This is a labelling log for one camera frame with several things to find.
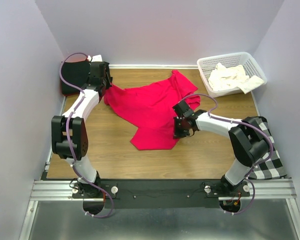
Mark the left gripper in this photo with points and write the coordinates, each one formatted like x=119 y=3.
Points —
x=108 y=85

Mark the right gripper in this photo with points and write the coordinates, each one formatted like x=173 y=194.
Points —
x=176 y=133

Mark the pink red t-shirt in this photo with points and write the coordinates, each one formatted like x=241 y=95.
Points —
x=150 y=109

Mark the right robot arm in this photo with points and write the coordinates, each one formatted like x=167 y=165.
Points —
x=249 y=143

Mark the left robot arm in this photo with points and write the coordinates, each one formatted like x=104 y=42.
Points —
x=69 y=138

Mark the folded black t-shirt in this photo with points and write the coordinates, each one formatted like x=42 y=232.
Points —
x=75 y=75

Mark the white baseboard strip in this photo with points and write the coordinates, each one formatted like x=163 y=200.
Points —
x=154 y=66

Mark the white crumpled t-shirt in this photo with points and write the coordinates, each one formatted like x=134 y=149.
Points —
x=227 y=78

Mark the white plastic laundry basket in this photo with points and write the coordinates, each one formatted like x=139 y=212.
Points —
x=207 y=64

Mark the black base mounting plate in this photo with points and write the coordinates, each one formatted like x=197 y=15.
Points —
x=169 y=193

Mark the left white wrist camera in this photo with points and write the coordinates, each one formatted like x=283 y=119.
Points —
x=95 y=58

